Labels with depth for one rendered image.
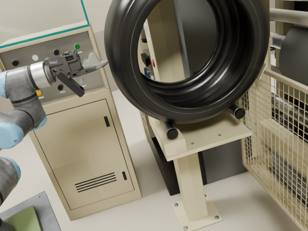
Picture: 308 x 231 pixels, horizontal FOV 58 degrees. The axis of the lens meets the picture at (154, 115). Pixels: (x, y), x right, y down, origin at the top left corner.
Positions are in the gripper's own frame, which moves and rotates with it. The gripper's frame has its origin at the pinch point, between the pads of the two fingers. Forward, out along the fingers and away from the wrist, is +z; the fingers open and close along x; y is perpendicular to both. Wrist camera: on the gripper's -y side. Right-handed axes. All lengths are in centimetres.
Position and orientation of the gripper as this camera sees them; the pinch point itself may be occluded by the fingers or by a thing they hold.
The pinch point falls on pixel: (105, 64)
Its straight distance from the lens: 104.8
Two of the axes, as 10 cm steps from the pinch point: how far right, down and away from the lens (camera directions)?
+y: -2.1, -8.7, -4.4
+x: -2.1, -4.0, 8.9
